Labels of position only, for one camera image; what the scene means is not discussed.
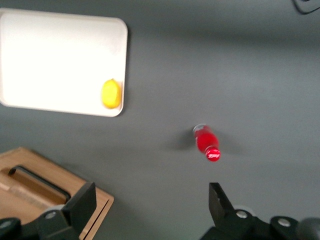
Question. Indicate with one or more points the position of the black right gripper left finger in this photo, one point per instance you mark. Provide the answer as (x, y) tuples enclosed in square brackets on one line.
[(75, 215)]

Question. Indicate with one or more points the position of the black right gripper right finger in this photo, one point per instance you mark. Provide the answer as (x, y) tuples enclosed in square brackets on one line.
[(222, 215)]

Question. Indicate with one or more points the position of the wooden drawer cabinet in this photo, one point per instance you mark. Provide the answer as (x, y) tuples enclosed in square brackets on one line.
[(100, 200)]

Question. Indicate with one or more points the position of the red drink bottle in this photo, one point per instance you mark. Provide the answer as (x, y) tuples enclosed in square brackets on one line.
[(206, 140)]

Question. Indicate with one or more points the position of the yellow lemon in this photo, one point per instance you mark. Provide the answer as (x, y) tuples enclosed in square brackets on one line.
[(111, 93)]

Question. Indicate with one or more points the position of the beige plastic tray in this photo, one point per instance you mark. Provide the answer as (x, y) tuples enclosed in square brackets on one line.
[(55, 57)]

